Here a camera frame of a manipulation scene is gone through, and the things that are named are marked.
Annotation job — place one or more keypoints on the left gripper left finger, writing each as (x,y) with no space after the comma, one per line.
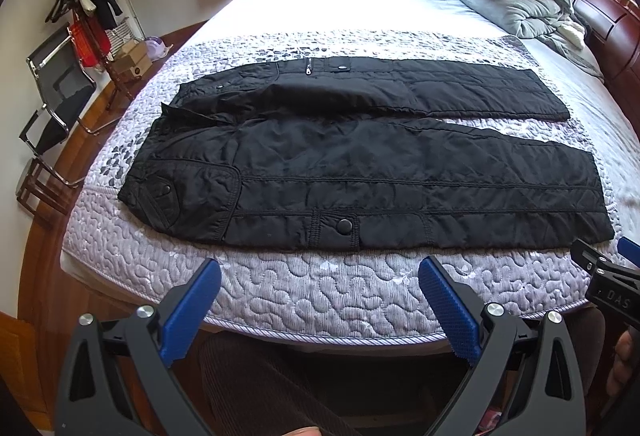
(92,397)

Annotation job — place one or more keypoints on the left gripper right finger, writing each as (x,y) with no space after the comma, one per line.
(547,396)

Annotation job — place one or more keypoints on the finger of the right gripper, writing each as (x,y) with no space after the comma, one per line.
(630,250)

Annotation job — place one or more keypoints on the black quilted pants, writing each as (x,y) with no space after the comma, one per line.
(343,154)

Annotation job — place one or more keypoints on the person's right hand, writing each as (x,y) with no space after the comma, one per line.
(622,366)

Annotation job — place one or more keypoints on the grey quilted bedspread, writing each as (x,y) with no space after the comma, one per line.
(329,299)

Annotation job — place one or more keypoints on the small dark wooden stool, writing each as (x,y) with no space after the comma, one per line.
(37,186)

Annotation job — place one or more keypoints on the dark wooden headboard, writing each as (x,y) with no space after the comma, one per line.
(614,41)

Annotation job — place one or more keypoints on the wooden coat rack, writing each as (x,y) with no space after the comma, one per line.
(83,17)

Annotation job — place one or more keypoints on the stacked cardboard boxes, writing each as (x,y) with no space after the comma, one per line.
(132,61)

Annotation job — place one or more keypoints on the purple white small bag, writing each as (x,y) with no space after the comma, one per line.
(156,48)

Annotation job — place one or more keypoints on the black metal frame chair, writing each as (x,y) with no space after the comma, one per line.
(65,90)

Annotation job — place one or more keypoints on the white wire rack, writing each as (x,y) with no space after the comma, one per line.
(128,27)

